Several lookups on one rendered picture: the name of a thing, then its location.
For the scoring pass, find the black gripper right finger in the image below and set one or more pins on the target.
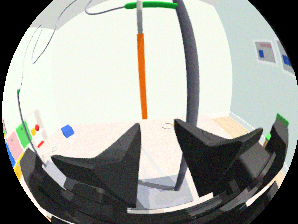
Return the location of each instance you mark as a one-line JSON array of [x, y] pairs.
[[209, 157]]

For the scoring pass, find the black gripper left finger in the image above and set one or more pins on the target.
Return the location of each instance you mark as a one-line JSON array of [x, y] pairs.
[[115, 169]]

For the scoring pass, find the orange handle with grey loop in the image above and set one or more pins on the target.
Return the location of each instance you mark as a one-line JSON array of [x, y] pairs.
[[141, 60]]

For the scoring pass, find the blue rectangular block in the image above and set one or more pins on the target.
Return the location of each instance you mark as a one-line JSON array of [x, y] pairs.
[[67, 131]]

